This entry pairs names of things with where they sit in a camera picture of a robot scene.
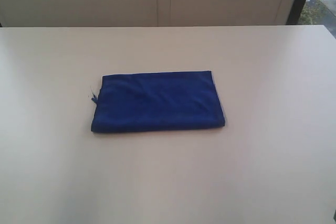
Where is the blue towel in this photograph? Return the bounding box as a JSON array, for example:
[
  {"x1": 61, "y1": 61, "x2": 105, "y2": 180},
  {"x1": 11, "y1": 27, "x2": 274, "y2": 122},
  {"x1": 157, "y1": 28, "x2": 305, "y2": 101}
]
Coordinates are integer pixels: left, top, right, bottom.
[{"x1": 91, "y1": 71, "x2": 225, "y2": 133}]

